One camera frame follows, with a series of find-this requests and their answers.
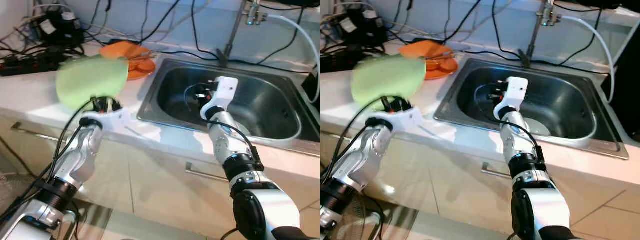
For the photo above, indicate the orange bowl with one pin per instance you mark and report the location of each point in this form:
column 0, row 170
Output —
column 420, row 49
column 120, row 50

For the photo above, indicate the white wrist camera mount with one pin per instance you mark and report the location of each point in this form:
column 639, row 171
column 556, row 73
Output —
column 227, row 90
column 112, row 120
column 405, row 119
column 517, row 90

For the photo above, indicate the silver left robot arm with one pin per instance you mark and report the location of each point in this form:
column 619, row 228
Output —
column 80, row 150
column 372, row 150

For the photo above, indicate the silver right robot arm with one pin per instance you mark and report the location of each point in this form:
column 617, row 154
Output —
column 270, row 210
column 542, row 210

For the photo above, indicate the black charger box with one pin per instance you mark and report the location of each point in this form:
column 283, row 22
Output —
column 365, row 27
column 60, row 32

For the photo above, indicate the orange plate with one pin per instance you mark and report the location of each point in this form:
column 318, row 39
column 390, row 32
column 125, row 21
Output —
column 445, row 72
column 142, row 73

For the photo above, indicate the black power strip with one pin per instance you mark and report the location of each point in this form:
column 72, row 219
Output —
column 30, row 64
column 335, row 60

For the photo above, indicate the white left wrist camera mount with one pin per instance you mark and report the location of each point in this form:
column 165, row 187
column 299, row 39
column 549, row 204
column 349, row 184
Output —
column 112, row 120
column 405, row 119

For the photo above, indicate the stainless steel sink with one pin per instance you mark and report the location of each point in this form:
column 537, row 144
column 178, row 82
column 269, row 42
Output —
column 575, row 105
column 270, row 100

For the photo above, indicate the metal spoon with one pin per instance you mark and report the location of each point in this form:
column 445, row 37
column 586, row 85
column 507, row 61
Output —
column 441, row 55
column 142, row 56

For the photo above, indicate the metal sink faucet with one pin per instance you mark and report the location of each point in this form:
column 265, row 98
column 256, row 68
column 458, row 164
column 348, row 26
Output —
column 235, row 35
column 534, row 35

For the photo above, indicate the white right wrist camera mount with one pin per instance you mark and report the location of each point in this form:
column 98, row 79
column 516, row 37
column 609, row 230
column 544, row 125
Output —
column 227, row 90
column 517, row 90

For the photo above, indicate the light green plate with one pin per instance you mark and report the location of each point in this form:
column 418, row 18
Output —
column 387, row 80
column 90, row 80

